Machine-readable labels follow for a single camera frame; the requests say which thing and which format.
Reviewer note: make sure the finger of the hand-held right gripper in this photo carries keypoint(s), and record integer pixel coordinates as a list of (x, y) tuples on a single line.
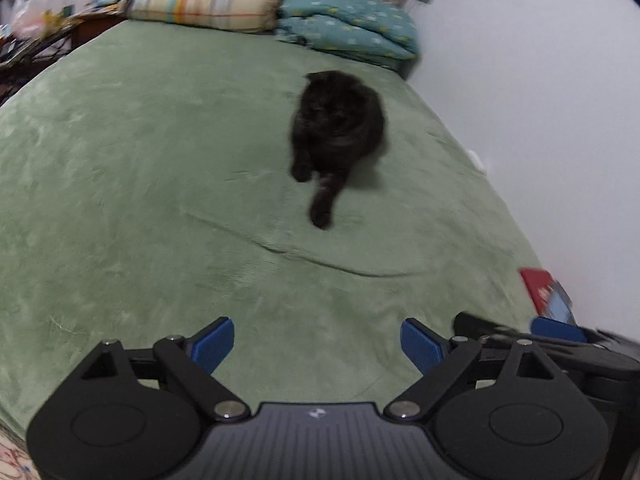
[(472, 322), (557, 329)]

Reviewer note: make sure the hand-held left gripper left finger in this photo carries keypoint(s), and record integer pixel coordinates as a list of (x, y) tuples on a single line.
[(215, 347)]

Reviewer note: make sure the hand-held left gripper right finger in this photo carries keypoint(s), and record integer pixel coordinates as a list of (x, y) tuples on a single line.
[(422, 350)]

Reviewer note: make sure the red booklet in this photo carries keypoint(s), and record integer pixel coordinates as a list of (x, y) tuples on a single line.
[(535, 285)]

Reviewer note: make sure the small white box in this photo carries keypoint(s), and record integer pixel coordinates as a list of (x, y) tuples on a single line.
[(478, 161)]

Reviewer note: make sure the green bed blanket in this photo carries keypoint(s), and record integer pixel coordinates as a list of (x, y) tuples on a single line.
[(150, 185)]

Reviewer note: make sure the floral patterned floor mat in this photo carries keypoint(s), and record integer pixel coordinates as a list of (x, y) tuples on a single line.
[(15, 460)]

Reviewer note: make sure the black cat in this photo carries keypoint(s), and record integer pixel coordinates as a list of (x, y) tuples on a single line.
[(335, 120)]

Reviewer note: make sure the teal floral folded quilt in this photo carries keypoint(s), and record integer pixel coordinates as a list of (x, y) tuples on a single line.
[(350, 20)]

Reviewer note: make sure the black folding table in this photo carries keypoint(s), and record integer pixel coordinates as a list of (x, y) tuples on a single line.
[(30, 55)]

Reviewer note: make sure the plaid folded quilt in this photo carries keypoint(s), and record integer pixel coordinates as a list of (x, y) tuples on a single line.
[(210, 0)]

